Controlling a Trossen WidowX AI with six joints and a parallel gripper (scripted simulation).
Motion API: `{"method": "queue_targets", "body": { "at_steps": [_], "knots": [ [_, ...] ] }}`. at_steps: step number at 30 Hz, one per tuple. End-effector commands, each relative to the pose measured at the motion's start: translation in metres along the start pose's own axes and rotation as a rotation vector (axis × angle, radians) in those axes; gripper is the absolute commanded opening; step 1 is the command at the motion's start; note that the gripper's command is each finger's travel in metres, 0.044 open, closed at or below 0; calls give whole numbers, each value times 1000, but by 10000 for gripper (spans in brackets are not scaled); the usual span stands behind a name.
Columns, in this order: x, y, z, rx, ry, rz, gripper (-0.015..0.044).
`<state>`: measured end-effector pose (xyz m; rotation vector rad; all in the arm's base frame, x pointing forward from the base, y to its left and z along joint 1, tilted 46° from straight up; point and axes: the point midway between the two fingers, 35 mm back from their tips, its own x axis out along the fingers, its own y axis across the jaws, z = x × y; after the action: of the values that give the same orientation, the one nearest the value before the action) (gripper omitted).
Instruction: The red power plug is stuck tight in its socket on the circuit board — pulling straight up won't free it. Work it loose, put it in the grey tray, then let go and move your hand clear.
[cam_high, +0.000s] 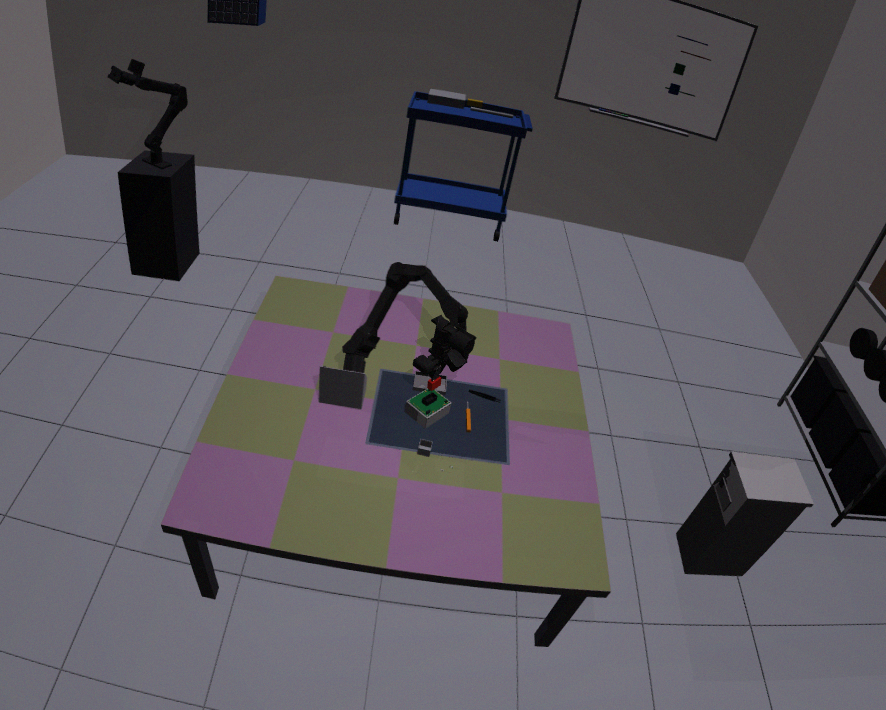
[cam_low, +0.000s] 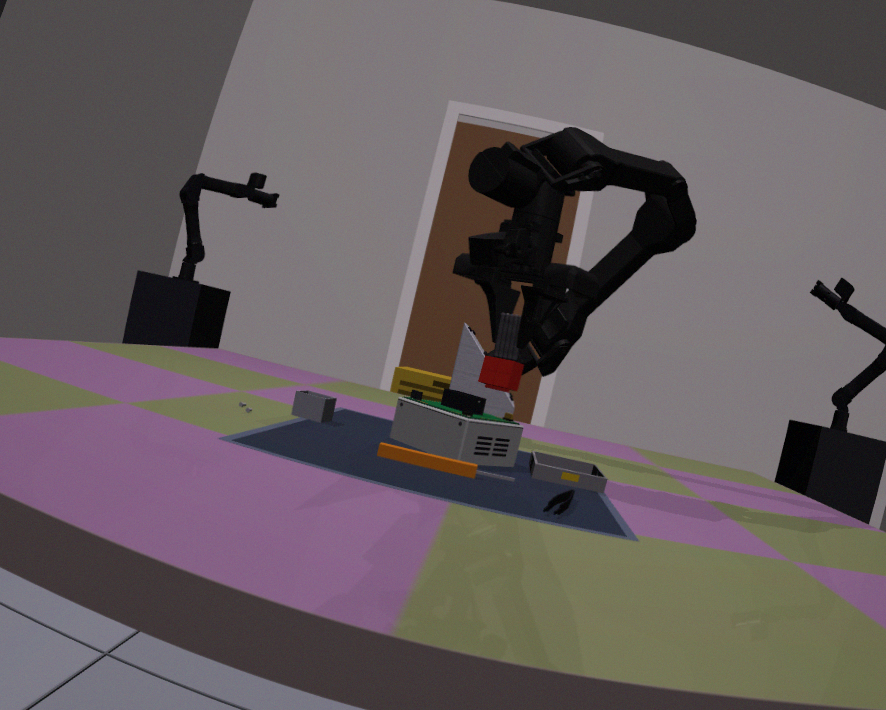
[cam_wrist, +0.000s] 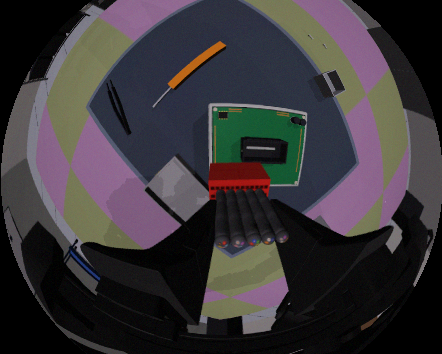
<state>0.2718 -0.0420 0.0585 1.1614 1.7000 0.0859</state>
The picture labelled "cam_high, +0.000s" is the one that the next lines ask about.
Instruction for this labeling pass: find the red power plug with black cables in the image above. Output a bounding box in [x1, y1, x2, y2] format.
[427, 365, 441, 391]

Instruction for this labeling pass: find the green circuit board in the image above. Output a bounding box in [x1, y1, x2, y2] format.
[408, 389, 450, 417]

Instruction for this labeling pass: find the dark blue work mat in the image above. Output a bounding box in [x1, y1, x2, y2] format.
[365, 369, 510, 465]

